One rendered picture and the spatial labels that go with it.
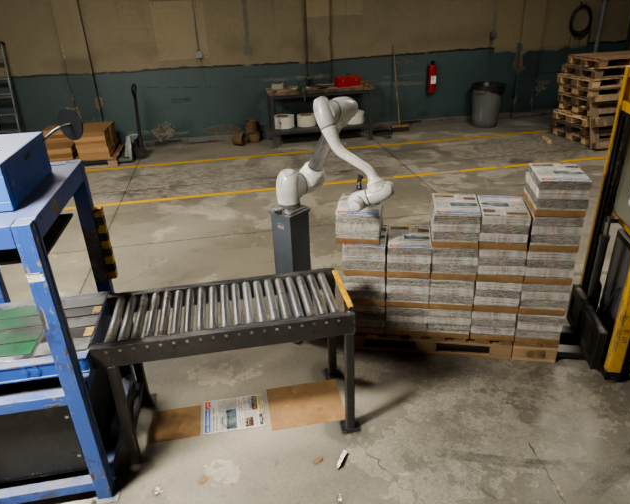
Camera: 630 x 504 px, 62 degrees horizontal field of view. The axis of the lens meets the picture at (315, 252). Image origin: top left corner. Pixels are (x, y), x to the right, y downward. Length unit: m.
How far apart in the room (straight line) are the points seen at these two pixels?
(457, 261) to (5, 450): 2.73
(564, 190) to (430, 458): 1.71
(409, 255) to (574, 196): 1.03
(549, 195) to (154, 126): 7.66
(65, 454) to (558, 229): 3.02
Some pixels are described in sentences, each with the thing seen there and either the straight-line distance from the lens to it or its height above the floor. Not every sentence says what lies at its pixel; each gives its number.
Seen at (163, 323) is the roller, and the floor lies 0.80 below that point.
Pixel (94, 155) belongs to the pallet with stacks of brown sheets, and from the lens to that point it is 9.01.
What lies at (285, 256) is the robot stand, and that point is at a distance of 3.65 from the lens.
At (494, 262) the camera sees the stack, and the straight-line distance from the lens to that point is 3.51.
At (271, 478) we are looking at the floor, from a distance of 3.05.
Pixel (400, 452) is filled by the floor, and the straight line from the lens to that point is 3.16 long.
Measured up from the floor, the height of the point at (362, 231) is 0.93.
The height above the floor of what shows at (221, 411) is 0.01.
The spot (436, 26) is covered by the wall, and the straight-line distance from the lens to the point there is 10.38.
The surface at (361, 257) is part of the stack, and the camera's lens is 3.46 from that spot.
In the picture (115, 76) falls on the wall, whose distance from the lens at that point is 9.80.
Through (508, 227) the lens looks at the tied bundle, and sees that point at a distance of 3.41.
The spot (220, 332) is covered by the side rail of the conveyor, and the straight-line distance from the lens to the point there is 2.71.
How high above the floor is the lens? 2.30
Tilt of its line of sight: 26 degrees down
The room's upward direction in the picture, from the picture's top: 2 degrees counter-clockwise
